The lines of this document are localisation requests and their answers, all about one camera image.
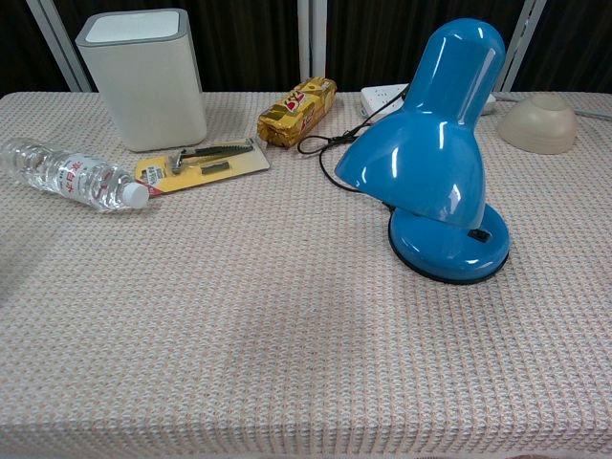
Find yellow snack package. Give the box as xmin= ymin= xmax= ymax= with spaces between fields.
xmin=256 ymin=76 xmax=339 ymax=151

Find black power cable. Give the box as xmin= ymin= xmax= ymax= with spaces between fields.
xmin=296 ymin=89 xmax=409 ymax=194

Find white trash bin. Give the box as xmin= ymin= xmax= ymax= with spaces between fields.
xmin=75 ymin=8 xmax=208 ymax=154

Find woven beige tablecloth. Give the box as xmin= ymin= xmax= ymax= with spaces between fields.
xmin=0 ymin=90 xmax=612 ymax=459

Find white metal frame post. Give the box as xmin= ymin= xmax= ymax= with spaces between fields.
xmin=27 ymin=0 xmax=93 ymax=94
xmin=296 ymin=0 xmax=329 ymax=89
xmin=499 ymin=0 xmax=547 ymax=95

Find packaged tool on yellow card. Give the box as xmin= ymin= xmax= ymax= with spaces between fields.
xmin=134 ymin=136 xmax=272 ymax=198

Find blue desk lamp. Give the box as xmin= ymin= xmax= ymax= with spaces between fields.
xmin=334 ymin=17 xmax=513 ymax=287

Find clear plastic water bottle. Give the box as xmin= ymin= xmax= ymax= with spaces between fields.
xmin=0 ymin=137 xmax=151 ymax=214

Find white power strip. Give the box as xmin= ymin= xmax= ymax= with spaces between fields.
xmin=359 ymin=82 xmax=498 ymax=120

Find beige upturned bowl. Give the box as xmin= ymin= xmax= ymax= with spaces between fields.
xmin=497 ymin=93 xmax=579 ymax=156

